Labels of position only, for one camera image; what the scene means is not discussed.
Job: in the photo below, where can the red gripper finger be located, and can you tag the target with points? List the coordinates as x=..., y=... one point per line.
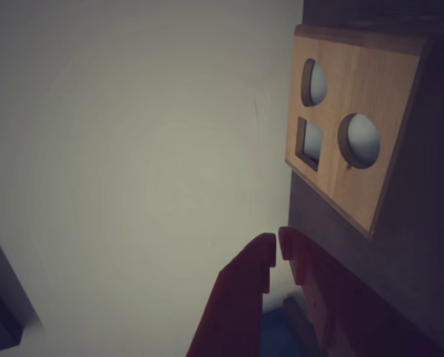
x=340, y=305
x=240, y=297

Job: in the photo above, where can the wooden shape sorter box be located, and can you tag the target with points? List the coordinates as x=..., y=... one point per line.
x=352, y=93

